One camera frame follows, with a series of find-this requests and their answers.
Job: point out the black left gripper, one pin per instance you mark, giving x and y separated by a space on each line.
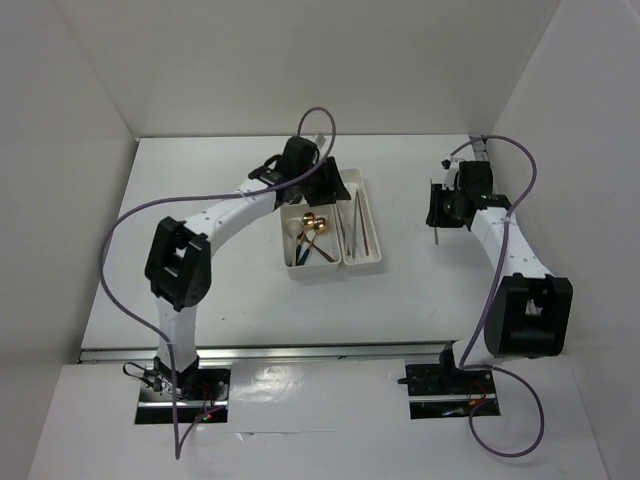
331 187

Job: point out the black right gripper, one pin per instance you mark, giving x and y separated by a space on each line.
436 216

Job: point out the gold spoon green handle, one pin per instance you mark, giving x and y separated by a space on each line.
320 227
308 222

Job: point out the white plastic spoon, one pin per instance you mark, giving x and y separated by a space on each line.
294 228

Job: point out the dark wooden spoon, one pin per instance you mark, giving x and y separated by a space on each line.
328 257

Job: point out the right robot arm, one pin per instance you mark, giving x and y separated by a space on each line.
527 310

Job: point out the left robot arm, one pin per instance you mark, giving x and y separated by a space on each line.
179 262

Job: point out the white narrow tray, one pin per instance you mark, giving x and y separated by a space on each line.
358 241

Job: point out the white divided utensil tray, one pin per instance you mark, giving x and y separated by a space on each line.
315 265

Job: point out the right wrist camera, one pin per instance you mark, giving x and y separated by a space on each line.
451 167

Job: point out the aluminium front rail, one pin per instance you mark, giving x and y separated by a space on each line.
278 353

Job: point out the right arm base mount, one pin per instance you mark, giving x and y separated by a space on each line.
442 391

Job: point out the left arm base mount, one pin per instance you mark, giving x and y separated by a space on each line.
204 392

